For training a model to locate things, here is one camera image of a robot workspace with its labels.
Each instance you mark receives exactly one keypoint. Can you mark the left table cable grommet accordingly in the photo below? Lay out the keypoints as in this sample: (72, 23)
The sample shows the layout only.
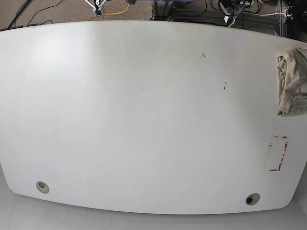
(42, 187)

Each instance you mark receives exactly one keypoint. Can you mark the table cable grommet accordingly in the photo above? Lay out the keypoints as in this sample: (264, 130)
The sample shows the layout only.
(252, 199)
(42, 187)

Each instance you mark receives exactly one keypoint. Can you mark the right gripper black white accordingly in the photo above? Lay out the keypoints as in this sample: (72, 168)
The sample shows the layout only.
(96, 5)

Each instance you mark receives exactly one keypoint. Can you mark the red tape rectangle marking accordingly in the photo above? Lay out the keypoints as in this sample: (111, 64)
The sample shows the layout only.
(276, 151)

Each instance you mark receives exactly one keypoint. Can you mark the beige grey t-shirt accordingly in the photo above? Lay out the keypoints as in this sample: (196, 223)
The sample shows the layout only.
(292, 82)

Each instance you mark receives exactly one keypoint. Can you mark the right table cable grommet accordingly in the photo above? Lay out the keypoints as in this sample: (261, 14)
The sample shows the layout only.
(252, 199)

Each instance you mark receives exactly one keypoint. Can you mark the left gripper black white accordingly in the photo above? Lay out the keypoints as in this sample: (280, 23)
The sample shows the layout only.
(231, 9)

